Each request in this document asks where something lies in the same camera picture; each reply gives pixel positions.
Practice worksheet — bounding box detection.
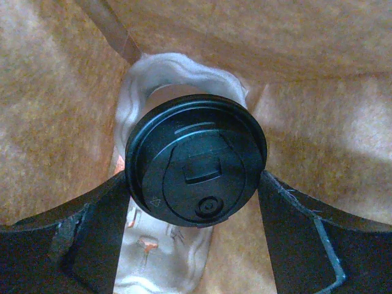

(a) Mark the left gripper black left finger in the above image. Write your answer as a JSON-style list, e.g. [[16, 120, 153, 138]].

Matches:
[[1, 171, 130, 293]]

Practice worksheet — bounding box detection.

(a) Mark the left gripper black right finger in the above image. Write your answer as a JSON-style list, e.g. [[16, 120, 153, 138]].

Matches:
[[258, 171, 391, 293]]

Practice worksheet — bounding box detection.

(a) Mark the black plastic cup lid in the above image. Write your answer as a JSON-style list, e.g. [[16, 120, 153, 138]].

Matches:
[[125, 94, 267, 228]]

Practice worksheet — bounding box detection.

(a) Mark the green brown paper bag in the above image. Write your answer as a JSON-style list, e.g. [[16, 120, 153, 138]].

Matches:
[[1, 1, 391, 293]]

